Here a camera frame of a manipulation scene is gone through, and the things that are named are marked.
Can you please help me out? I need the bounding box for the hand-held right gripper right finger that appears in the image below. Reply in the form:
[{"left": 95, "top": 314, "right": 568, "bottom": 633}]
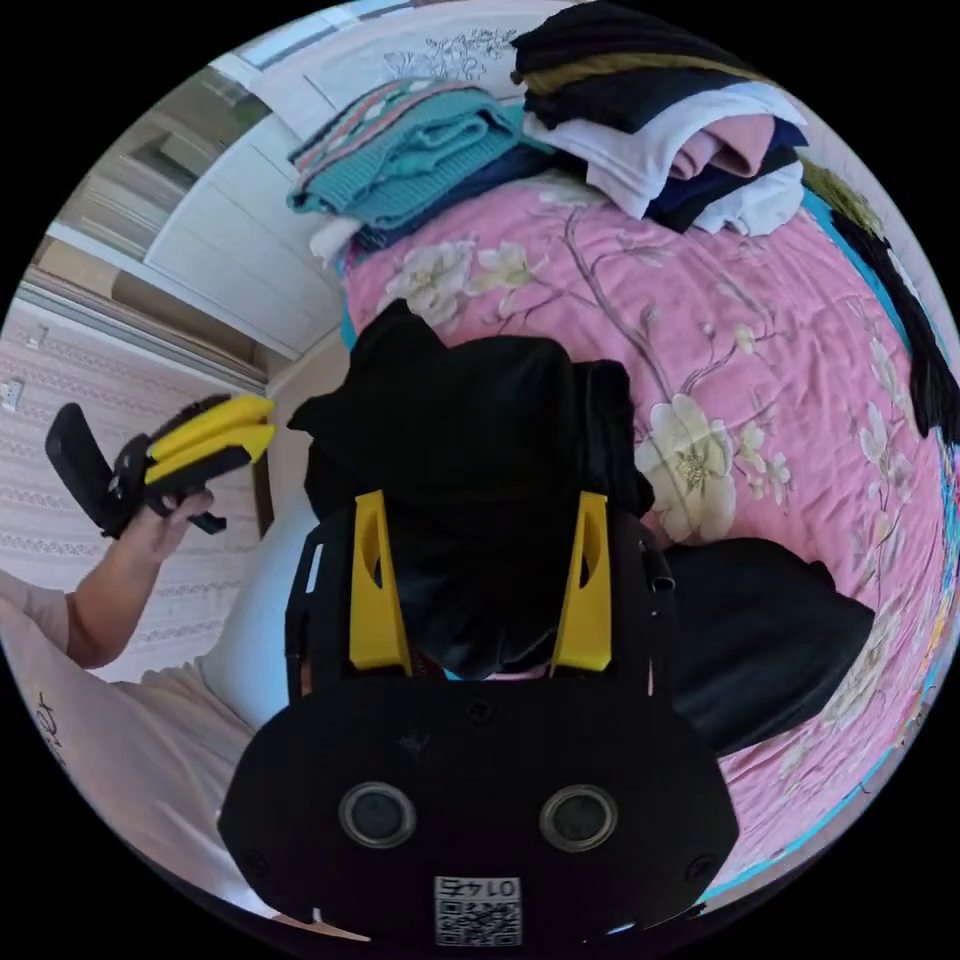
[{"left": 549, "top": 491, "right": 610, "bottom": 674}]

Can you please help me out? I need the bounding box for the person's body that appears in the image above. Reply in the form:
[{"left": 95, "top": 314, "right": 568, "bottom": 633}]
[{"left": 0, "top": 568, "right": 376, "bottom": 943}]

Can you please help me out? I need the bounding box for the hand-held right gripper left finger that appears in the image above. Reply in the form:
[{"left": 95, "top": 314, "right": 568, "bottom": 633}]
[{"left": 349, "top": 489, "right": 414, "bottom": 671}]

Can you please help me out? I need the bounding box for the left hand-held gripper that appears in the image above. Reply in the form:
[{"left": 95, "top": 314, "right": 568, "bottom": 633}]
[{"left": 101, "top": 395, "right": 278, "bottom": 539}]

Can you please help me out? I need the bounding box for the person's left hand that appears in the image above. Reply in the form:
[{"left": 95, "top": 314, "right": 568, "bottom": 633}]
[{"left": 119, "top": 488, "right": 216, "bottom": 570}]

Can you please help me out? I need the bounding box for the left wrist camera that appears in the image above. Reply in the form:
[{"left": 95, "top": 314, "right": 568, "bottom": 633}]
[{"left": 44, "top": 402, "right": 120, "bottom": 540}]

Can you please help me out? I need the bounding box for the heap of black and olive clothes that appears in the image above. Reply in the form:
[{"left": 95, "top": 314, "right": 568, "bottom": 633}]
[{"left": 800, "top": 158, "right": 960, "bottom": 445}]

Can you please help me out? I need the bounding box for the black short sleeve shirt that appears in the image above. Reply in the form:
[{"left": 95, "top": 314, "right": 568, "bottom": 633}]
[{"left": 287, "top": 298, "right": 877, "bottom": 759}]

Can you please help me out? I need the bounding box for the pile of teal knit clothes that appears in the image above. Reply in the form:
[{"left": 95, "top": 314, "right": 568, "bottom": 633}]
[{"left": 287, "top": 77, "right": 558, "bottom": 253}]

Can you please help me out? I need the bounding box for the pile of dark and white clothes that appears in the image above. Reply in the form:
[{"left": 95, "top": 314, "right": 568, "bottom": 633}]
[{"left": 509, "top": 0, "right": 813, "bottom": 238}]

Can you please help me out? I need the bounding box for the white cupboard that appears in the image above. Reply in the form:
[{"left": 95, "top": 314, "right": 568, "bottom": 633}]
[{"left": 140, "top": 56, "right": 348, "bottom": 360}]

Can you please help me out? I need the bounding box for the bed with pink floral quilt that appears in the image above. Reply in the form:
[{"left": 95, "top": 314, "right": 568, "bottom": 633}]
[{"left": 303, "top": 26, "right": 960, "bottom": 901}]

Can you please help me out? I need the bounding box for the person's left forearm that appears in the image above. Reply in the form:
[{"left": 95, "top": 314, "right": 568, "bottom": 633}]
[{"left": 64, "top": 538, "right": 165, "bottom": 670}]

